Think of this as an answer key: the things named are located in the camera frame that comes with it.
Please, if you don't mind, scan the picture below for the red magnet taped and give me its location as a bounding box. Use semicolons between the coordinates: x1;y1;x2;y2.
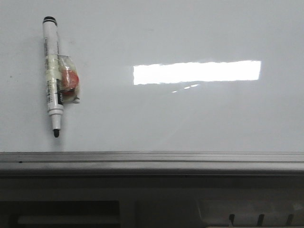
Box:
58;55;80;104

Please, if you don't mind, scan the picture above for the white whiteboard marker pen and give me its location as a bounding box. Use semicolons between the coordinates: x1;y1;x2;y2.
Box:
42;16;64;138

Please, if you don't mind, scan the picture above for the white whiteboard surface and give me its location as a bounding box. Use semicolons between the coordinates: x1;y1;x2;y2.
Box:
0;0;304;152

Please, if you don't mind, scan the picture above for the grey tray below whiteboard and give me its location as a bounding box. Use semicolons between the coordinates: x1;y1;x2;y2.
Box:
0;176;304;228

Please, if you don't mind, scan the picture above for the aluminium whiteboard bottom frame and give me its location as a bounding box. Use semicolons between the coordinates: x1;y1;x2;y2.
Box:
0;151;304;176

